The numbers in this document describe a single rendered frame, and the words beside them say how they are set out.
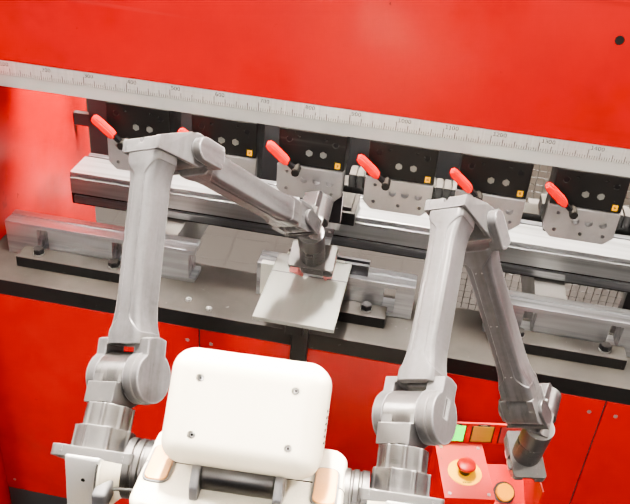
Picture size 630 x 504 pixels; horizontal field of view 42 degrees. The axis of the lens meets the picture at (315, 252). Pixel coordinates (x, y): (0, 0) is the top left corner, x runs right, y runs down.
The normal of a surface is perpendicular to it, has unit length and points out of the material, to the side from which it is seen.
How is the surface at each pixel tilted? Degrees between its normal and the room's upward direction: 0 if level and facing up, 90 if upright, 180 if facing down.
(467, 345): 0
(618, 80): 90
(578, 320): 90
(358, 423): 90
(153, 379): 68
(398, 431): 49
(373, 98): 90
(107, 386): 45
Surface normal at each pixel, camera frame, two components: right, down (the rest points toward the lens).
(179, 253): -0.18, 0.52
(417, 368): -0.54, -0.51
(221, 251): 0.07, -0.84
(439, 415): 0.81, -0.09
